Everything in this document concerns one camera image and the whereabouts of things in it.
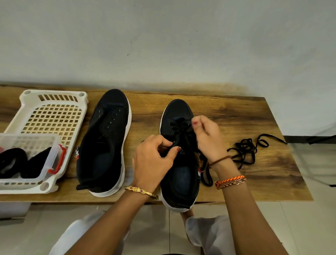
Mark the person's left forearm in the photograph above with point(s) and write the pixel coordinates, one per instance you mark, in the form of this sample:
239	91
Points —
107	226

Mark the white plastic lattice basket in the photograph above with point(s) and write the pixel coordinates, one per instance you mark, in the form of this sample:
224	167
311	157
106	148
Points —
52	113

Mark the black sneaker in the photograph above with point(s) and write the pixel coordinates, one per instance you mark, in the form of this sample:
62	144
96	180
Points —
105	152
178	178

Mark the black tripod stand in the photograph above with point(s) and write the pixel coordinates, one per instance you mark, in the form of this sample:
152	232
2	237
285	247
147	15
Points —
325	137

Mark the black rolled band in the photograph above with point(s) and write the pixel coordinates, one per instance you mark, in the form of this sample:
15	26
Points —
35	163
11	164

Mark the person's left hand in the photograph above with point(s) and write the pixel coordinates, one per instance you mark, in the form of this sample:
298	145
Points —
149	165

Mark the black shoelace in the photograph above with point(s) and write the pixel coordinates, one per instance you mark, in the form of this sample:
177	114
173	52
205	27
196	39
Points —
206	176
246	150

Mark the person's right hand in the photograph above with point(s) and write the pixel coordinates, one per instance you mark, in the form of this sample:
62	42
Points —
210	136

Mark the white box under table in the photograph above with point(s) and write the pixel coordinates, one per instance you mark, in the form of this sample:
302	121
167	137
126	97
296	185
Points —
14	209

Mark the person's right forearm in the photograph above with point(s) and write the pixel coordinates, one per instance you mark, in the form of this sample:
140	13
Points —
252	220

